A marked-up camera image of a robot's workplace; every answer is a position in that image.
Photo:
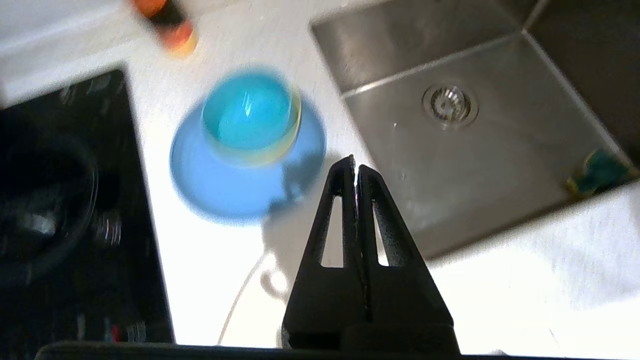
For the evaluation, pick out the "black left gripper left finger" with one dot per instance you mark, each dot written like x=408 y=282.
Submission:
x=325 y=300

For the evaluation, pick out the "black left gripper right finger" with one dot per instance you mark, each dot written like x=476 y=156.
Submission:
x=405 y=305

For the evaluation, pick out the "light blue plate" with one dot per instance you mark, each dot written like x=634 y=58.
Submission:
x=225 y=190

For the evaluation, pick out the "yellow plastic bowl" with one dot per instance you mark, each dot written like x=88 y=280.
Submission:
x=280 y=147

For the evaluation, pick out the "teal plastic bowl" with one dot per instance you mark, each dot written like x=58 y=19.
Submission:
x=247 y=112

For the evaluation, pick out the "yellow sponge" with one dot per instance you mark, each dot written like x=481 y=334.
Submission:
x=597 y=172

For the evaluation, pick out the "orange-label dish soap bottle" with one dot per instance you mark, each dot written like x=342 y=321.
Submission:
x=167 y=22

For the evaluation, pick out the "stainless steel sink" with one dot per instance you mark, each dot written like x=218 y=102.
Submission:
x=500 y=165

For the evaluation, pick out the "metal sink drain strainer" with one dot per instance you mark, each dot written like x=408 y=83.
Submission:
x=450 y=104

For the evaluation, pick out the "black induction cooktop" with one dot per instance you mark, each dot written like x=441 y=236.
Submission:
x=65 y=225

